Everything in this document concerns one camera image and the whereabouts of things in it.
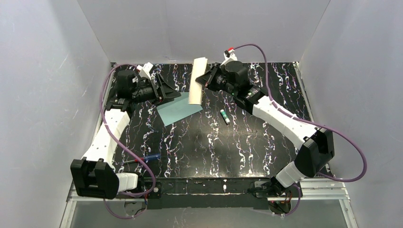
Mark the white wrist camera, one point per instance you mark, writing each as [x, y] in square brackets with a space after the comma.
[145, 71]
[229, 56]

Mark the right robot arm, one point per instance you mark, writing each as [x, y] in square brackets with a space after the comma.
[315, 145]

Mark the green white glue stick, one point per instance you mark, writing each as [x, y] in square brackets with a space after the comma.
[225, 117]

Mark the blue red screwdriver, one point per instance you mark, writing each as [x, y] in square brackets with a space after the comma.
[145, 159]

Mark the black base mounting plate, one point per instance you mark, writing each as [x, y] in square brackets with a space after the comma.
[219, 193]

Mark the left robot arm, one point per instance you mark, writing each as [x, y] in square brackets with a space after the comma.
[93, 174]

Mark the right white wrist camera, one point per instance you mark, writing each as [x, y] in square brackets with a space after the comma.
[229, 56]

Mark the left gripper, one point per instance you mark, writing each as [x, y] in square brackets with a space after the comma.
[158, 90]

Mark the teal envelope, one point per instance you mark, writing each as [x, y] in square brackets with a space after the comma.
[178, 109]

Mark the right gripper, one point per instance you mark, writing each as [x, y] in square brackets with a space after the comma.
[215, 77]

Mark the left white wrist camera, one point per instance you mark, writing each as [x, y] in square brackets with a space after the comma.
[145, 71]

